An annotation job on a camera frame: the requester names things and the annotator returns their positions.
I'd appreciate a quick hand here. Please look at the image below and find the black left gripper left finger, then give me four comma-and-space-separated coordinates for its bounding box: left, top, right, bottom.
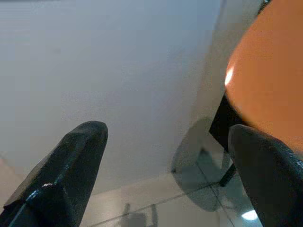
0, 120, 109, 227

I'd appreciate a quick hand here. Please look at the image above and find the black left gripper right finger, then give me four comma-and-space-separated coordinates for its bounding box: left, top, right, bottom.
228, 124, 303, 227

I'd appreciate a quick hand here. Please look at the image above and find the orange plate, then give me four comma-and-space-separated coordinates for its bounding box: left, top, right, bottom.
224, 0, 303, 152

